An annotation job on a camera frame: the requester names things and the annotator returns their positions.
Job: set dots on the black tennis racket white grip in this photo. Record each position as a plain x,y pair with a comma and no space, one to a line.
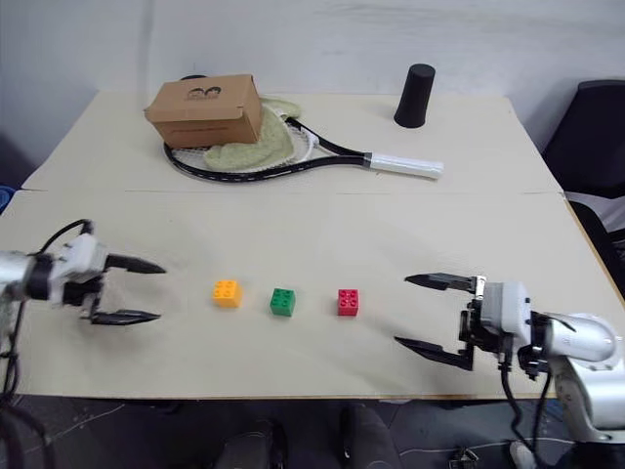
312,154

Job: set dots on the light green cloth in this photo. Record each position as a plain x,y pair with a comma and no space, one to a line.
259,141

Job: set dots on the white rounded object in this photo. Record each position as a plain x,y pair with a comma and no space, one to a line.
520,454

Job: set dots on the green toy brick cube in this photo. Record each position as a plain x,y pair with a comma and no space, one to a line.
282,301

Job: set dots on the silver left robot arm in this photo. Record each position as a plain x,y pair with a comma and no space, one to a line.
17,273

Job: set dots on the red toy brick cube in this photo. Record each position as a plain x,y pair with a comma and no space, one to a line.
348,302

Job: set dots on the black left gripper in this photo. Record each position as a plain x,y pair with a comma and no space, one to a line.
88,288

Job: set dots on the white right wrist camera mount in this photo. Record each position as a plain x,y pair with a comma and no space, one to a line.
508,308

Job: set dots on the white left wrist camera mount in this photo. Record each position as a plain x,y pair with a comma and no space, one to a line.
80,251

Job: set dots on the black office chair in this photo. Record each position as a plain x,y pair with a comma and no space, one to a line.
595,127

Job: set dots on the orange toy brick cube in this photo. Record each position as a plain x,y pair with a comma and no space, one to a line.
227,293

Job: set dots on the black round object behind box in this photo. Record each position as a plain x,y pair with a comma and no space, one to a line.
193,77

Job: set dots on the blue object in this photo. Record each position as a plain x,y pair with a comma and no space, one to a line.
4,198

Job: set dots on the black upturned cup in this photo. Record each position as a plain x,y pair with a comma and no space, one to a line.
414,98

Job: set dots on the brown cardboard box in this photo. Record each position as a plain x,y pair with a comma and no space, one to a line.
207,110

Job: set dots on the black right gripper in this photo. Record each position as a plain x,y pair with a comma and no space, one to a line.
473,327

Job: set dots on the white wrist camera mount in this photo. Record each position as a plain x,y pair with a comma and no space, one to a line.
508,308
80,251

